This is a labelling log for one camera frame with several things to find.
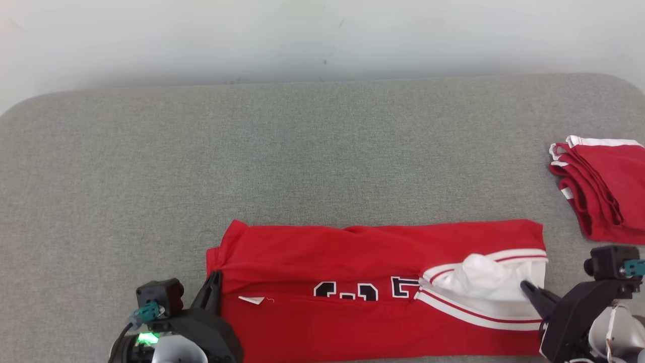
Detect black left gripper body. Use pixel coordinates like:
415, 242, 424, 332
150, 307, 244, 363

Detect black cable with teal connector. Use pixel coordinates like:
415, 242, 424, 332
108, 300, 168, 363
621, 259, 645, 279

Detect red basketball jersey white sleeves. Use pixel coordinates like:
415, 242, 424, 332
205, 219, 549, 363

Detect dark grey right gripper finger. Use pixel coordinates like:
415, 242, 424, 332
520, 280, 560, 321

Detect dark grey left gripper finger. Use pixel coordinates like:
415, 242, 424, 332
190, 270, 223, 311

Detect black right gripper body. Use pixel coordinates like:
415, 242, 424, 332
539, 279, 641, 362

